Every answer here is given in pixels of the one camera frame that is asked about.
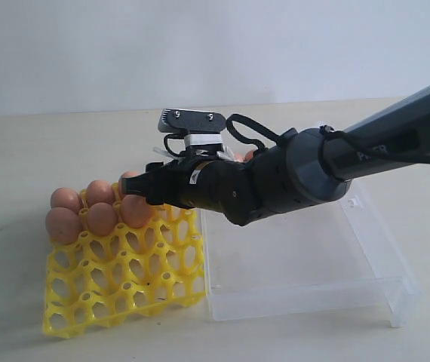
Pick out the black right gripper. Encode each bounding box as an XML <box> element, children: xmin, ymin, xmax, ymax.
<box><xmin>121</xmin><ymin>159</ymin><xmax>249</xmax><ymax>210</ymax></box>

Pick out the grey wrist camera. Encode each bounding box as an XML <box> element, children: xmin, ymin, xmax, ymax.
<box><xmin>158</xmin><ymin>109</ymin><xmax>226</xmax><ymax>134</ymax></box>

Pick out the brown egg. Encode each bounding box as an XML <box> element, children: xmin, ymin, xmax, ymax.
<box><xmin>120</xmin><ymin>195</ymin><xmax>153</xmax><ymax>229</ymax></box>
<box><xmin>118</xmin><ymin>171</ymin><xmax>140</xmax><ymax>195</ymax></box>
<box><xmin>235</xmin><ymin>153</ymin><xmax>246</xmax><ymax>162</ymax></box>
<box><xmin>86</xmin><ymin>203</ymin><xmax>118</xmax><ymax>237</ymax></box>
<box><xmin>244</xmin><ymin>149</ymin><xmax>256</xmax><ymax>162</ymax></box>
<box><xmin>45</xmin><ymin>207</ymin><xmax>84</xmax><ymax>245</ymax></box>
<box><xmin>86</xmin><ymin>179</ymin><xmax>115</xmax><ymax>207</ymax></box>
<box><xmin>50</xmin><ymin>187</ymin><xmax>83</xmax><ymax>213</ymax></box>

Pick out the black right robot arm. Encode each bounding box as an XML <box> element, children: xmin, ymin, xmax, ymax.
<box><xmin>121</xmin><ymin>86</ymin><xmax>430</xmax><ymax>226</ymax></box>

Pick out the black cable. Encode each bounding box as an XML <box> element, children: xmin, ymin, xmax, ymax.
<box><xmin>161</xmin><ymin>112</ymin><xmax>430</xmax><ymax>167</ymax></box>

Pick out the yellow plastic egg tray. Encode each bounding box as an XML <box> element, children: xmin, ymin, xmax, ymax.
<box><xmin>43</xmin><ymin>191</ymin><xmax>205</xmax><ymax>339</ymax></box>

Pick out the clear plastic storage box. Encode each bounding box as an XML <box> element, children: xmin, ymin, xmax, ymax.
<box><xmin>199</xmin><ymin>181</ymin><xmax>421</xmax><ymax>327</ymax></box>

